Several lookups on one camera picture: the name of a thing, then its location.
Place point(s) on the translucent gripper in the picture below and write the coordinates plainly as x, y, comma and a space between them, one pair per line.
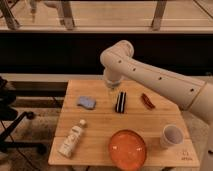
112, 84

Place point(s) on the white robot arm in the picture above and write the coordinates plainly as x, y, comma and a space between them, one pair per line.
191, 94

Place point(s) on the black white striped block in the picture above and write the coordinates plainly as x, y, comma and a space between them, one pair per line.
120, 103

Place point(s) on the red brown sausage toy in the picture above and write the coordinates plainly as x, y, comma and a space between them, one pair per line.
146, 101

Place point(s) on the light wooden table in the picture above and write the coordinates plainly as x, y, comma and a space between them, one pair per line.
103, 122

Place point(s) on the white plastic bottle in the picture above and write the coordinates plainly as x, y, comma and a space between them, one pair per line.
70, 142

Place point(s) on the white paper cup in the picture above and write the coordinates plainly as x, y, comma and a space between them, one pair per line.
171, 136

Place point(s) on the black office chair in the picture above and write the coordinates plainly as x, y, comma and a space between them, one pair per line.
9, 114

